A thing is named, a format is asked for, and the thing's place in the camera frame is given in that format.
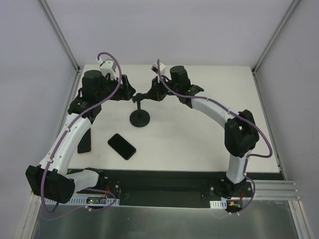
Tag black smartphone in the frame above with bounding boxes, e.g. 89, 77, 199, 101
108, 133, 137, 160

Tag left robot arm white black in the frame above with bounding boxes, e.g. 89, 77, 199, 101
25, 70, 136, 204

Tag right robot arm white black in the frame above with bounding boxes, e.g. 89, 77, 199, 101
146, 63, 259, 199

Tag black phone stand near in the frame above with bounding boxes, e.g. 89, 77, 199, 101
130, 93, 151, 127

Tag black phone cream case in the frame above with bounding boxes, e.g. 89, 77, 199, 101
77, 128, 92, 154

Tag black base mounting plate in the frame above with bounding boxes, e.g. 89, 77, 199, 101
67, 169, 252, 209

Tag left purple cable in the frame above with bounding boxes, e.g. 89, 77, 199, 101
39, 52, 123, 221

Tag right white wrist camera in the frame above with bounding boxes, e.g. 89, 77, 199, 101
151, 63, 166, 76

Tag left aluminium frame post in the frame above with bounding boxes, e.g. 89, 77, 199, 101
37, 0, 80, 72

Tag aluminium frame post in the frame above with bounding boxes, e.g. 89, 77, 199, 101
252, 0, 302, 76
37, 0, 80, 72

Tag right white cable duct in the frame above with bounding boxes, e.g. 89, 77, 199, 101
209, 199, 227, 210

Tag aluminium rail right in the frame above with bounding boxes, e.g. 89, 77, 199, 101
254, 180, 301, 201

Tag right aluminium frame post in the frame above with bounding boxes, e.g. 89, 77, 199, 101
252, 0, 302, 76

